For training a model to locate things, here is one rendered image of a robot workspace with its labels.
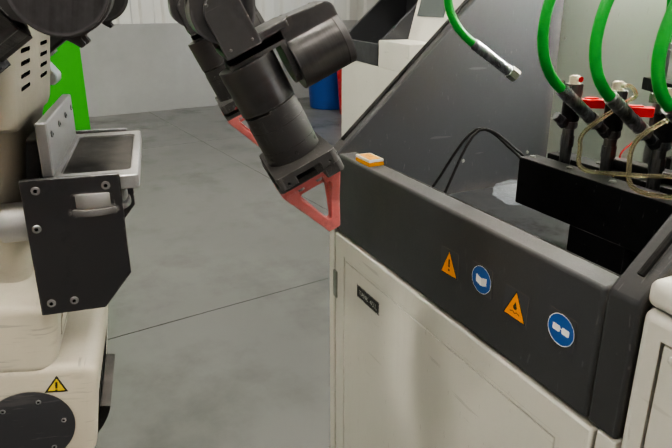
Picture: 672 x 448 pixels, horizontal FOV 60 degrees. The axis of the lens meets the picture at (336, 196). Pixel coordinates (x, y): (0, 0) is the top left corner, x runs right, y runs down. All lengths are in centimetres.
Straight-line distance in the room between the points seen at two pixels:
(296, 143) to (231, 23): 13
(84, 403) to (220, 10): 52
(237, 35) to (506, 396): 56
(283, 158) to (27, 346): 39
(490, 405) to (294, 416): 116
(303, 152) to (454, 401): 50
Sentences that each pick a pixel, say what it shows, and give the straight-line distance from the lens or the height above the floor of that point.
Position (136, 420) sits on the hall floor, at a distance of 202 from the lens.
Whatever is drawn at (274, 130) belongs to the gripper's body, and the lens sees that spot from 57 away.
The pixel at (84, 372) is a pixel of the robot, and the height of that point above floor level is 79.
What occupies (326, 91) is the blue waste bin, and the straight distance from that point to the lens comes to 705.
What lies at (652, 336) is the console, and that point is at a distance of 64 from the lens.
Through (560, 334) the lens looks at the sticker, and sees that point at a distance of 71.
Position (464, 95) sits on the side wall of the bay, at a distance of 126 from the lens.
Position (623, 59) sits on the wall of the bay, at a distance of 130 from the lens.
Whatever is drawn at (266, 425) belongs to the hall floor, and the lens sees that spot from 192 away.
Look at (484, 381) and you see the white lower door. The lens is 86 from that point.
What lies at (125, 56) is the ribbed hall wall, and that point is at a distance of 720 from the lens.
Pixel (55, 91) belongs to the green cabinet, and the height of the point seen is 73.
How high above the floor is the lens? 122
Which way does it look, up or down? 18 degrees down
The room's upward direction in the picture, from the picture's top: straight up
